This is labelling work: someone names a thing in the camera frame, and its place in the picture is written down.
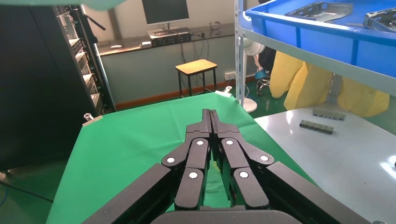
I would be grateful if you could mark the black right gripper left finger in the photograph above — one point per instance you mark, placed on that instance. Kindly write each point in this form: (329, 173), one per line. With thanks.
(198, 154)

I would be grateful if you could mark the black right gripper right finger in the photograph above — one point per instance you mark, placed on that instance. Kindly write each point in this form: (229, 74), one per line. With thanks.
(230, 154)

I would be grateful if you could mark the grey sheet metal bracket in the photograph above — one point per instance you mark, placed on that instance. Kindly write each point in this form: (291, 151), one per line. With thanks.
(321, 12)
(383, 20)

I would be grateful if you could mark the silver binder clip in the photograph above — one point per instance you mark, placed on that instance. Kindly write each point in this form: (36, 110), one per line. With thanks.
(92, 120)
(223, 93)

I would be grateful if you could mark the green table cloth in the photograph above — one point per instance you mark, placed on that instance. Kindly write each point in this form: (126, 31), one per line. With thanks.
(123, 154)

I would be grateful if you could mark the chrome swivel chair base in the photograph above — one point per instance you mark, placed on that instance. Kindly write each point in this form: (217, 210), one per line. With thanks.
(263, 84)

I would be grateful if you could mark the wooden stool black legs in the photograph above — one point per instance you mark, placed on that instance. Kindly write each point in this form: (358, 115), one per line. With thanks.
(196, 66)

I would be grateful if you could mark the grey metal connector strip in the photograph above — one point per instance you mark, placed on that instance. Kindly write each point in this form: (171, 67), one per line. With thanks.
(328, 114)
(316, 126)

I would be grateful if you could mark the white metal shelving rack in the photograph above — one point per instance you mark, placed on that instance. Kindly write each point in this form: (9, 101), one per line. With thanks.
(239, 61)

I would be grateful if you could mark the grey desk counter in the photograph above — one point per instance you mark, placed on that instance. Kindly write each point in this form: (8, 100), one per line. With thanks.
(148, 71)

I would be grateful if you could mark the yellow cloth bag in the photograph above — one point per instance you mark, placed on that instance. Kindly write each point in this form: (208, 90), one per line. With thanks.
(309, 86)

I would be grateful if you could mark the black rack device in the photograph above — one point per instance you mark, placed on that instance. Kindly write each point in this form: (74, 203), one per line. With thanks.
(170, 37)

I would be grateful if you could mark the white headset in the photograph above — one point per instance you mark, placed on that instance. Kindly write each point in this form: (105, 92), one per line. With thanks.
(215, 25)

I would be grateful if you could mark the white computer mouse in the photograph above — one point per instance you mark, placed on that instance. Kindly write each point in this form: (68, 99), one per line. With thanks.
(116, 46)

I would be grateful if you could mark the computer monitor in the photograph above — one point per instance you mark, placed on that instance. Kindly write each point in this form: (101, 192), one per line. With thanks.
(165, 10)

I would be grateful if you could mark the blue plastic bin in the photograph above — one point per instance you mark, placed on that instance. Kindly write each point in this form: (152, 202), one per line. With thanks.
(325, 40)

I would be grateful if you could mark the black server rack cabinet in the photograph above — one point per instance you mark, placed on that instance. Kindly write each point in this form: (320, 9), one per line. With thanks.
(37, 92)

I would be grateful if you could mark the white wall socket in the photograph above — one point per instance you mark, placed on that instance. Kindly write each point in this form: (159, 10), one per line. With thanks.
(230, 75)

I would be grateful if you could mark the white pedestal fan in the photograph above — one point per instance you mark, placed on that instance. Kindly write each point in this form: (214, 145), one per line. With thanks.
(254, 48)

